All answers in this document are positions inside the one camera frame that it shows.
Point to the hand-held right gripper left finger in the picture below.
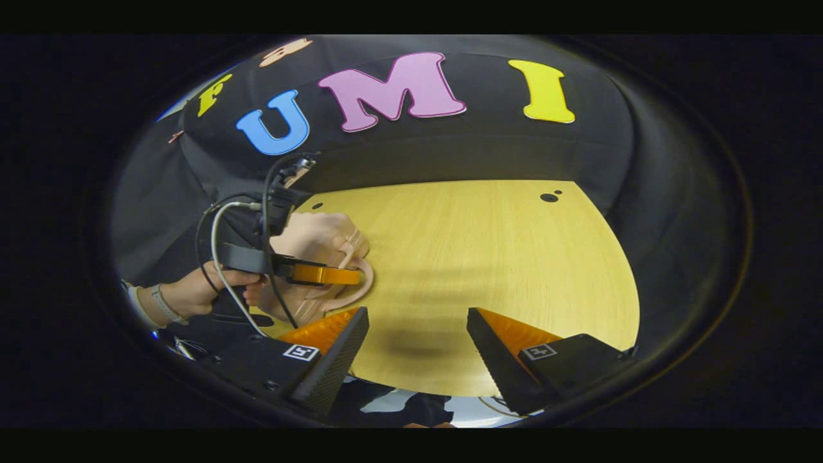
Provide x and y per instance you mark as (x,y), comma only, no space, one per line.
(337,366)

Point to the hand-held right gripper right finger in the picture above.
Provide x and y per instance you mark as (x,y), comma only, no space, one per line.
(495,366)

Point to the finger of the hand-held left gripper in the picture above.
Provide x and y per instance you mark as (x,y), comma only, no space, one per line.
(321,275)

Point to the person's patterned clothing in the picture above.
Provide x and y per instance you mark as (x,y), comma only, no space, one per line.
(411,408)

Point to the white wrist band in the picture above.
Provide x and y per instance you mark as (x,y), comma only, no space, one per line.
(166,303)

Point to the pink cloth clip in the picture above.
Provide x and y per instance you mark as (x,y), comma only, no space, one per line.
(176,136)

